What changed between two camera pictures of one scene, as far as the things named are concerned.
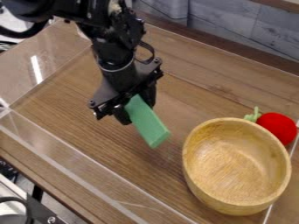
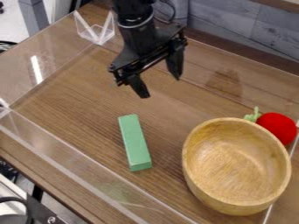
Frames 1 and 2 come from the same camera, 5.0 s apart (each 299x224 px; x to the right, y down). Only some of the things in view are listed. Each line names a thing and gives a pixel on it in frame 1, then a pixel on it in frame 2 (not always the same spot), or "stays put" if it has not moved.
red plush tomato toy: x=276 y=122 stays put
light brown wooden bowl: x=237 y=165 stays put
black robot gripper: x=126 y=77 -> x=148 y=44
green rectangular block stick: x=146 y=121 -> x=136 y=143
